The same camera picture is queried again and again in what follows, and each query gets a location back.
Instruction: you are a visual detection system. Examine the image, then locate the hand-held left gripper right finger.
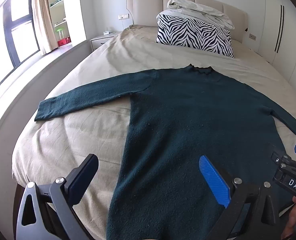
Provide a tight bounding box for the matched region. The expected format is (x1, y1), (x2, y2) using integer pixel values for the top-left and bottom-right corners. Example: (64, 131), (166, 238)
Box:
(199, 155), (292, 240)

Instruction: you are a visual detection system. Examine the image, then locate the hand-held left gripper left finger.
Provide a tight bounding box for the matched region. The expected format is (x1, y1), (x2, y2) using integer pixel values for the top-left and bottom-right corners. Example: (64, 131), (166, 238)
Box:
(15, 154), (100, 240)

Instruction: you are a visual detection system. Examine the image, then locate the dark green sweater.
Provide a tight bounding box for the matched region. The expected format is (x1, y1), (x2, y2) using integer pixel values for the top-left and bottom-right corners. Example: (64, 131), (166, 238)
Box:
(35, 65), (296, 240)

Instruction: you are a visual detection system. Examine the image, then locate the person's right hand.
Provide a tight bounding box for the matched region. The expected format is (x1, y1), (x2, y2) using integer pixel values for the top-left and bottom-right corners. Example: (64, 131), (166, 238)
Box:
(284, 197), (296, 240)

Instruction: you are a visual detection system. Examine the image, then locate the bed with beige sheet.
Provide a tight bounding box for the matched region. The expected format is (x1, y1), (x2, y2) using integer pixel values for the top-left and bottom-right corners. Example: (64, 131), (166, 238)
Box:
(13, 25), (296, 240)

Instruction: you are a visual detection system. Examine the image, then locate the white wardrobe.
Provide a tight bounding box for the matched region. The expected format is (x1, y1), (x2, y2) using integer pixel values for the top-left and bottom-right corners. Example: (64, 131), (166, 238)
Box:
(259, 0), (296, 88)

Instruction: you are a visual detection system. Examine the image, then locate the white nightstand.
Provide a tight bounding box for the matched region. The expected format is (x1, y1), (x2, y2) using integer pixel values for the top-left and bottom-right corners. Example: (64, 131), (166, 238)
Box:
(90, 31), (122, 52)

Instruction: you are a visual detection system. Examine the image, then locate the zebra print pillow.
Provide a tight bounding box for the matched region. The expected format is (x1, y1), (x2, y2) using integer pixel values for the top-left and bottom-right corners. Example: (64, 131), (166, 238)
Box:
(156, 10), (235, 58)

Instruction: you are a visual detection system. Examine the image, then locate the black framed window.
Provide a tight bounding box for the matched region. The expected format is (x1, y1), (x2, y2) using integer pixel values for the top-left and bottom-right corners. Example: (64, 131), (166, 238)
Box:
(3, 0), (41, 67)

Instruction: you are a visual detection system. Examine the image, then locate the beige curtain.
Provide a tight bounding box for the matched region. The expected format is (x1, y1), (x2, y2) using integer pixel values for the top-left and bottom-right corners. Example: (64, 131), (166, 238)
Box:
(32, 0), (58, 55)

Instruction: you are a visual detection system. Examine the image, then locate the white shelf unit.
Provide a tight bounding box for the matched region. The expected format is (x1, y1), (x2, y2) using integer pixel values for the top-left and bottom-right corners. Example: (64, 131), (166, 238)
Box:
(48, 0), (72, 48)

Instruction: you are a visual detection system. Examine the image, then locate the beige padded headboard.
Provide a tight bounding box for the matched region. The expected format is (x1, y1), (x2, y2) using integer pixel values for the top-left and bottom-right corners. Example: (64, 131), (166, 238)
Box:
(126, 0), (249, 42)

